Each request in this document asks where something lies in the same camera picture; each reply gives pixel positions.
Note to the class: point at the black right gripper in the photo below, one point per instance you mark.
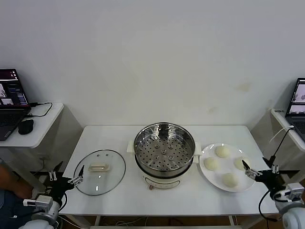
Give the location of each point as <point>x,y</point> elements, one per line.
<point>270,180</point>

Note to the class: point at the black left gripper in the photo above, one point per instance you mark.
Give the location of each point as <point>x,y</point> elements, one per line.
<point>58,187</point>

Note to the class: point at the white steamed baozi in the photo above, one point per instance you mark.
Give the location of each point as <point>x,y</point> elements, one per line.
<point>230,180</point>
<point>239,163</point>
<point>222,151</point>
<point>211,164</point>

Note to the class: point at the round glass pot lid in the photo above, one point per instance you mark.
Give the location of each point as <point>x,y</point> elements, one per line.
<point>100,167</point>

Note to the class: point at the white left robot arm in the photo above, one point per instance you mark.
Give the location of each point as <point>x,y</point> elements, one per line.
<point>45,219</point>

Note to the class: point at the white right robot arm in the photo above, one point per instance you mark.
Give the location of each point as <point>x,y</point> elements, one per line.
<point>293,217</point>

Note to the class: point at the stainless steel steamer basket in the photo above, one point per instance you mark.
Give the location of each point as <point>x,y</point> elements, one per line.
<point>164,150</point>

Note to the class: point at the white round plate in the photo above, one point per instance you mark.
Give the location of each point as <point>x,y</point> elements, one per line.
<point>224,169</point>

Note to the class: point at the white side table with mouse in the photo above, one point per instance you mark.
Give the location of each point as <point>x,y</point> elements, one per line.
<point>43,133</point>

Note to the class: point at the seated person in jeans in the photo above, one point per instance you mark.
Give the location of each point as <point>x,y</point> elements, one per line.
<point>12,181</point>

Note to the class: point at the grey laptop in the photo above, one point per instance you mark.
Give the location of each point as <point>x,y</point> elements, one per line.
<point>297,119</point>

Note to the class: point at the black computer mouse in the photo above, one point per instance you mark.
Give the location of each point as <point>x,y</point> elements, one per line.
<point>25,126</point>

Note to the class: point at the black laptop purple screen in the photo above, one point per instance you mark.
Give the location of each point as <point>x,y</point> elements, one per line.
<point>9,119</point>

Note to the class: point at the cream electric cooking pot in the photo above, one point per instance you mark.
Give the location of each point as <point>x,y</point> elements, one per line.
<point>162,182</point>

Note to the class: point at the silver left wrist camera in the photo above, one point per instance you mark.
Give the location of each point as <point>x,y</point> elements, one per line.
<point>43,202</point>

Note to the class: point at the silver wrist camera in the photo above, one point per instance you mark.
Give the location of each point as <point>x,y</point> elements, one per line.
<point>43,202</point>
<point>295,189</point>

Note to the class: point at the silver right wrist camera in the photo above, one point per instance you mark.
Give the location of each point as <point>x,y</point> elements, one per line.
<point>295,189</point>

